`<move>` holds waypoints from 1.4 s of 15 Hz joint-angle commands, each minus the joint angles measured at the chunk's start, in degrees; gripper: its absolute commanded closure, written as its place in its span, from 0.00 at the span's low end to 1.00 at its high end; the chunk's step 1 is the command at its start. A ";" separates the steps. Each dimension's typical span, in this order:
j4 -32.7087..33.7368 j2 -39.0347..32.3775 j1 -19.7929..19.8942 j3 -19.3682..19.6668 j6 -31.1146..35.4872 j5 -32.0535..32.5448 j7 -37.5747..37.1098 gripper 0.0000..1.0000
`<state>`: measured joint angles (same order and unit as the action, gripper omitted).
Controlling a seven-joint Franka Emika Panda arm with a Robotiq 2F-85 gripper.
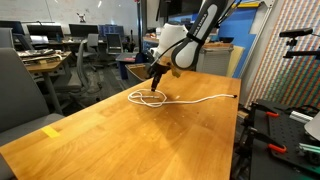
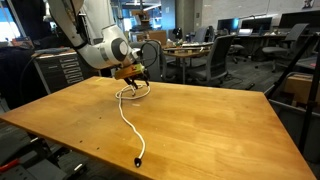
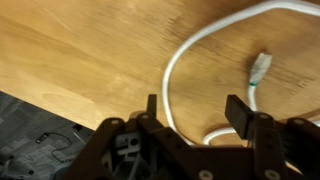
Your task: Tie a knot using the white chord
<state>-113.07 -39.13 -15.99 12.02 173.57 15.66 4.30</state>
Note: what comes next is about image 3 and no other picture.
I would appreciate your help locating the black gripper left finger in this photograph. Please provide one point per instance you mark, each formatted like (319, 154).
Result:
(173, 146)

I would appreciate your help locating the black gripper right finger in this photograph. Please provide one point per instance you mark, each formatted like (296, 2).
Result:
(266, 146)

